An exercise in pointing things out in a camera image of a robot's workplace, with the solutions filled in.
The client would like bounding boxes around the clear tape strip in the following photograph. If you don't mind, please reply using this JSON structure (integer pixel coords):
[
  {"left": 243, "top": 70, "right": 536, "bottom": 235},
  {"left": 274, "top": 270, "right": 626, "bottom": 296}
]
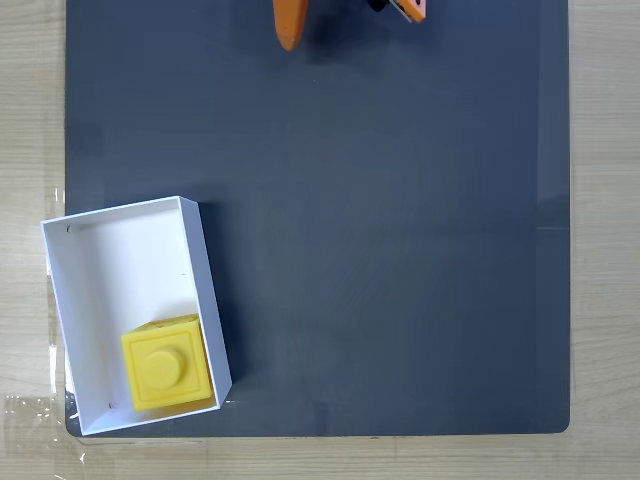
[{"left": 43, "top": 187, "right": 67, "bottom": 277}]

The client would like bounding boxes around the white open cardboard box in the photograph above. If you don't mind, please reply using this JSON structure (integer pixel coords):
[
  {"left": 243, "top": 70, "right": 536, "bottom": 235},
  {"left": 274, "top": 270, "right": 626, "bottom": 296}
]
[{"left": 39, "top": 195, "right": 234, "bottom": 439}]

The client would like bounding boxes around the clear tape patch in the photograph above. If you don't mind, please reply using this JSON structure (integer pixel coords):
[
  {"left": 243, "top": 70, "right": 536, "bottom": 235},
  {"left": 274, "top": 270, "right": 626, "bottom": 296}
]
[{"left": 3, "top": 393, "right": 87, "bottom": 480}]

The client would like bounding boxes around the dark grey table mat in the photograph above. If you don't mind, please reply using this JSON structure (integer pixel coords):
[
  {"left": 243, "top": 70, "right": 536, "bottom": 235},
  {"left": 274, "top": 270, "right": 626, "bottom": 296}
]
[{"left": 64, "top": 0, "right": 572, "bottom": 440}]

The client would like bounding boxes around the yellow studded block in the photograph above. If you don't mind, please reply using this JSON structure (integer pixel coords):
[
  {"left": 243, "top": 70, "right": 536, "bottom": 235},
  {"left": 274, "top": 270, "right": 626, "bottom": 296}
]
[{"left": 120, "top": 312, "right": 214, "bottom": 413}]

